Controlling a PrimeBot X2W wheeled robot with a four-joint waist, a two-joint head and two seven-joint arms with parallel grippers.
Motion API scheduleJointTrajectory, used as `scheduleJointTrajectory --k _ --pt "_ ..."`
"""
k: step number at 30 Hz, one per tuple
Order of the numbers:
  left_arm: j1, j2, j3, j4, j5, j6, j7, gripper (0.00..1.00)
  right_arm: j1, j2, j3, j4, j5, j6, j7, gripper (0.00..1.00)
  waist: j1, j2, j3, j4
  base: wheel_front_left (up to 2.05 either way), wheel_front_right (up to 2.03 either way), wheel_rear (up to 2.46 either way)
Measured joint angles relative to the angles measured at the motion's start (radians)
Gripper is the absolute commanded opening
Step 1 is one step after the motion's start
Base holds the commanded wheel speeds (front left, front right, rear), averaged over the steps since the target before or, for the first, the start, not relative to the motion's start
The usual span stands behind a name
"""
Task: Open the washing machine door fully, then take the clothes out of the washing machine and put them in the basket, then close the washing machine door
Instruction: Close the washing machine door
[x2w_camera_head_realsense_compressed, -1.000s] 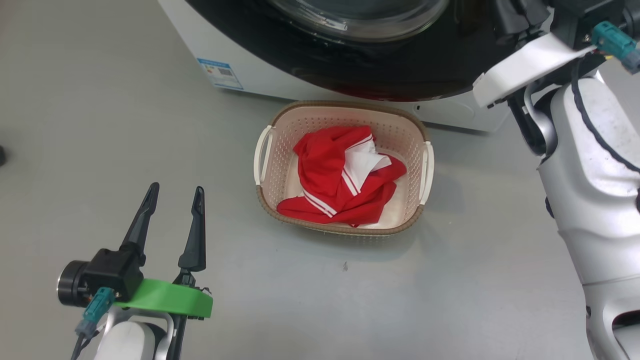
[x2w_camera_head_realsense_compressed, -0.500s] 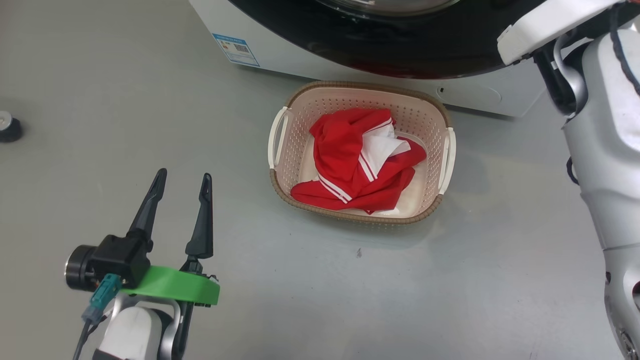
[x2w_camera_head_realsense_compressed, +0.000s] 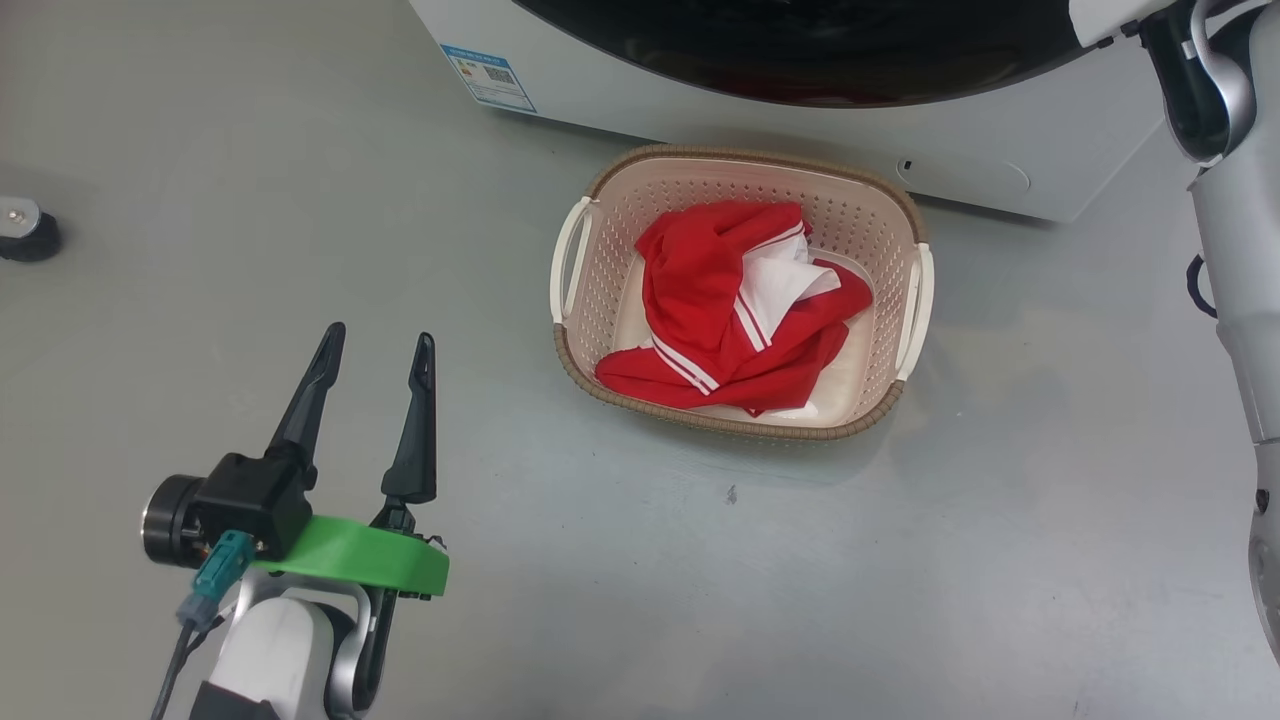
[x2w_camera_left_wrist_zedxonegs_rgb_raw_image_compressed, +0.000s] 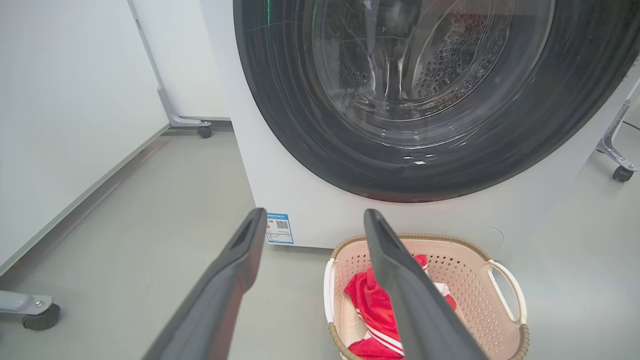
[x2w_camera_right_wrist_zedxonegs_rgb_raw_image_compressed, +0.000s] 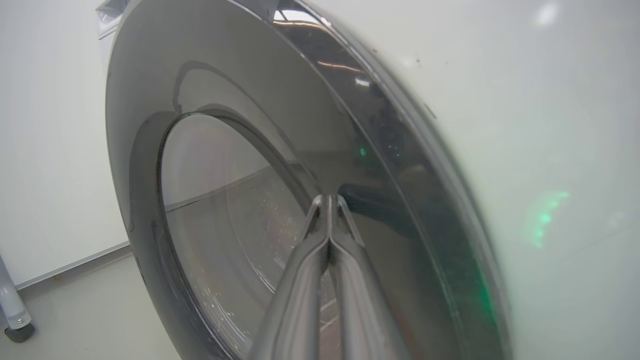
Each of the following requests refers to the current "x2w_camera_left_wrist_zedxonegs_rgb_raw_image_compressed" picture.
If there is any steel perforated washer drum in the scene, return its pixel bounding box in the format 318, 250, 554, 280
310, 0, 556, 147

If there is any blue energy label sticker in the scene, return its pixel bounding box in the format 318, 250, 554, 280
265, 212, 295, 245

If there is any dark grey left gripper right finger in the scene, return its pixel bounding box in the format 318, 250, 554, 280
363, 208, 489, 360

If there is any round white filter cover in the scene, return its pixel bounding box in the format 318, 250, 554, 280
479, 225, 505, 252

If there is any grey washing machine door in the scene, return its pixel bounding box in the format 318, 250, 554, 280
232, 0, 640, 204

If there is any red and white garment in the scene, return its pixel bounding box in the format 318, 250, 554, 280
343, 254, 458, 360

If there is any cream perforated laundry basket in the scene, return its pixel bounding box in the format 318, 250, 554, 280
323, 233, 531, 360

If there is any white washing machine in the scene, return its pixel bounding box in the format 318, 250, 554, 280
200, 0, 640, 252

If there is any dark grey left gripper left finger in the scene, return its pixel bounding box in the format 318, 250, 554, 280
142, 207, 269, 360

